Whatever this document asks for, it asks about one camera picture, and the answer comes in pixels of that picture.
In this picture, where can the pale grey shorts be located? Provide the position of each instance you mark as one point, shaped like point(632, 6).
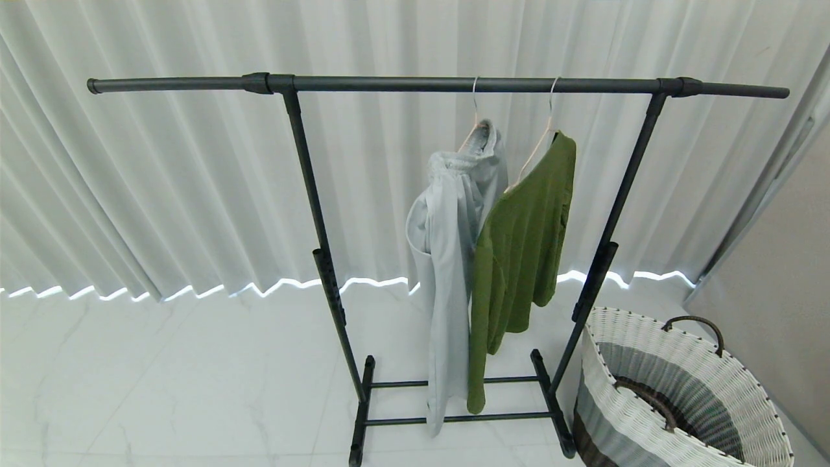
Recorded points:
point(447, 259)

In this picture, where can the green long-sleeved shirt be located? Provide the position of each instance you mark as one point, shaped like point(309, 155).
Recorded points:
point(525, 246)

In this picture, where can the pink clothes hanger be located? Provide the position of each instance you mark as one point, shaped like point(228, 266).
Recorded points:
point(474, 104)
point(550, 110)

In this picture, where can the black clothes rack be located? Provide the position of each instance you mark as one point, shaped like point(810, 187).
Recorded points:
point(389, 83)

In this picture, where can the white laundry basket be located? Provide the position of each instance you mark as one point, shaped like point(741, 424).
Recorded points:
point(648, 415)

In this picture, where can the white curtain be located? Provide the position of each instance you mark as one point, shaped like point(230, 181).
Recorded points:
point(162, 181)

